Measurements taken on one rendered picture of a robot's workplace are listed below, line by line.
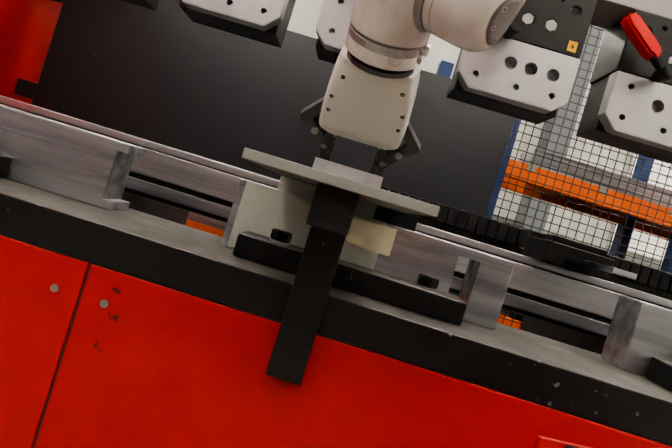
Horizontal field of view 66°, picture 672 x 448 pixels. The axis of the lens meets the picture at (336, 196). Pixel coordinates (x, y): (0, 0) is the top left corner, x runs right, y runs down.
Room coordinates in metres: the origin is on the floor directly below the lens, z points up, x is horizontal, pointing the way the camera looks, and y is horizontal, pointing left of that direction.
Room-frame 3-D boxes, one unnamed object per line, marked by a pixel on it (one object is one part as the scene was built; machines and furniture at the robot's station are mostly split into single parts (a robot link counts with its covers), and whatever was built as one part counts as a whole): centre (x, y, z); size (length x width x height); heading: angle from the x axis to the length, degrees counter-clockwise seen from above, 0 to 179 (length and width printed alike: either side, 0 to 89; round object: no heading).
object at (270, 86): (1.25, 0.21, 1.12); 1.13 x 0.02 x 0.44; 88
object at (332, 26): (0.73, 0.02, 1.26); 0.15 x 0.09 x 0.17; 88
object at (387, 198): (0.58, 0.00, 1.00); 0.26 x 0.18 x 0.01; 178
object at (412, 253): (0.73, -0.06, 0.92); 0.39 x 0.06 x 0.10; 88
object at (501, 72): (0.72, -0.18, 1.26); 0.15 x 0.09 x 0.17; 88
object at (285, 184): (0.72, 0.01, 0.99); 0.14 x 0.01 x 0.03; 88
